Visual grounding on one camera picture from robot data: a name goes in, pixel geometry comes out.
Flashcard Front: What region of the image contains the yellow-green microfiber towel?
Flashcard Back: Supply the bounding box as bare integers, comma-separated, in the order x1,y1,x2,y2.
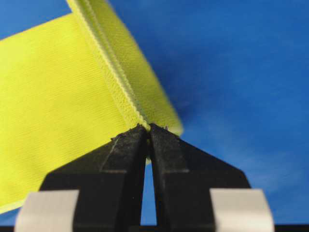
0,0,183,213

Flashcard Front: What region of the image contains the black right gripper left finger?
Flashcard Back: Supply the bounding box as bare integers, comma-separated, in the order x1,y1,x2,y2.
14,123,148,232

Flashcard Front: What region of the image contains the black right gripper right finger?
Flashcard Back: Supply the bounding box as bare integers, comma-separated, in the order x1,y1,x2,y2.
146,123,276,232

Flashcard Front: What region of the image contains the blue table cloth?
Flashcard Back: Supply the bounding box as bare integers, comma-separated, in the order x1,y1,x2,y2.
0,0,309,224

